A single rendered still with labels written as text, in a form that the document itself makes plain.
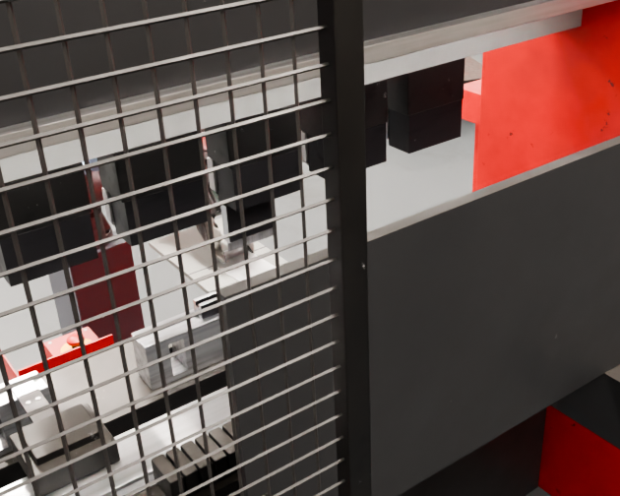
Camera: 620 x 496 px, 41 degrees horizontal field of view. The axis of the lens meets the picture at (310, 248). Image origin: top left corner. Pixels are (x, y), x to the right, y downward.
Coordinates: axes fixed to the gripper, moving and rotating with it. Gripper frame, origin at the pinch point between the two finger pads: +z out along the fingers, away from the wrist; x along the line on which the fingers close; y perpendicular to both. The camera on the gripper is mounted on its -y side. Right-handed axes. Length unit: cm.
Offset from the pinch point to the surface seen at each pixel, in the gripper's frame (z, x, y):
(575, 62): -10, 84, 25
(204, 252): -3.5, -3.3, -6.5
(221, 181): -9.7, -5.9, 19.7
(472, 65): -98, 305, -225
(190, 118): -17.8, -12.6, 32.4
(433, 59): -17, 40, 32
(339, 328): 24, -37, 92
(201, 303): 7.7, -13.4, 6.4
